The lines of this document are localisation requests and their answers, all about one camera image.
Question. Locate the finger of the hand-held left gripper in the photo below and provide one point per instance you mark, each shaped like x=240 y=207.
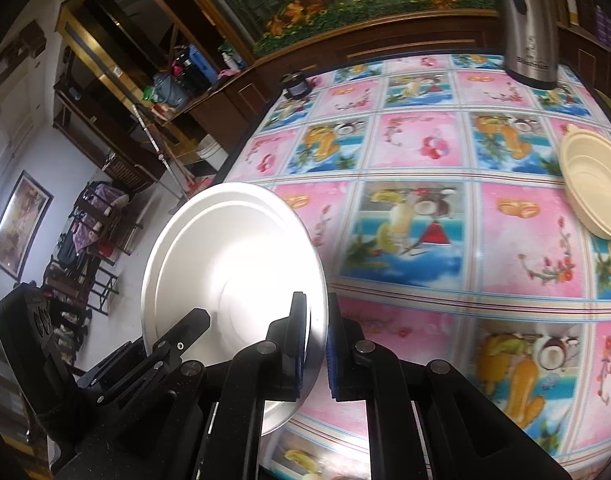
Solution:
x=185 y=335
x=120 y=367

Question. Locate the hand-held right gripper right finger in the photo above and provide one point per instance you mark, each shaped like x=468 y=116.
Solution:
x=335 y=365

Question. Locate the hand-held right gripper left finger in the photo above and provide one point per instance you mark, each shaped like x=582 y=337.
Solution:
x=298 y=360

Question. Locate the cream plastic bowl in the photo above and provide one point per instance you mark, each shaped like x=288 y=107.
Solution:
x=595 y=185

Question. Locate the printed pink tablecloth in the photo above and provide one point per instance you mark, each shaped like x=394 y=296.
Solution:
x=435 y=270

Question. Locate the wooden chair with clothes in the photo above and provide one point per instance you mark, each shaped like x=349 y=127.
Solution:
x=100 y=195

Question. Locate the white bucket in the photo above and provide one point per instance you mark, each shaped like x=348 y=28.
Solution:
x=208 y=152

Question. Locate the blue-grey bag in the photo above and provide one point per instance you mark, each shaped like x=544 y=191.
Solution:
x=169 y=90

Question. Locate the gold-trimmed wooden shelf unit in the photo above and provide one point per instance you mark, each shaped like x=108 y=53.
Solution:
x=110 y=85

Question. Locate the blue box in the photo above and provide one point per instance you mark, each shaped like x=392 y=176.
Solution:
x=199 y=67

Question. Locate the small dark jar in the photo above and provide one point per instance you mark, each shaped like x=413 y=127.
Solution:
x=296 y=87

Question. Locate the dark wooden cabinet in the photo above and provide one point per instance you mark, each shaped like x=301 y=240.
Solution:
x=385 y=42

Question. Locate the stainless steel kettle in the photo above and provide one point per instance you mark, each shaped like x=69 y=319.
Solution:
x=530 y=25

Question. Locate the framed wall picture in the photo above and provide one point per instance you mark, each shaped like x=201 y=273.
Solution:
x=20 y=222

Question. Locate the carved wooden wall ornament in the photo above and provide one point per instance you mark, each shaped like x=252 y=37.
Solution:
x=27 y=40

